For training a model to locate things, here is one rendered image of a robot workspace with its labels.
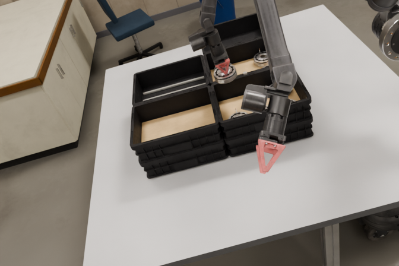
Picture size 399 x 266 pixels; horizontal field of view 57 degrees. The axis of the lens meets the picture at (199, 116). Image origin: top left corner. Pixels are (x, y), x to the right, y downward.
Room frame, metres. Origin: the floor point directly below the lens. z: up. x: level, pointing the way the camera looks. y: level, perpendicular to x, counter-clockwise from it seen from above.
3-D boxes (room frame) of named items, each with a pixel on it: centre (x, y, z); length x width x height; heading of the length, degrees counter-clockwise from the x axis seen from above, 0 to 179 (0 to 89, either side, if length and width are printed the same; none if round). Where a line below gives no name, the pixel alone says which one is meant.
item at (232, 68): (1.39, -0.17, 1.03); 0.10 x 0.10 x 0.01
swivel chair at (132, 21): (3.66, 0.40, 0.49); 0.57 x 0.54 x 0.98; 85
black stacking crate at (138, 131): (1.34, 0.12, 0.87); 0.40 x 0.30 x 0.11; 85
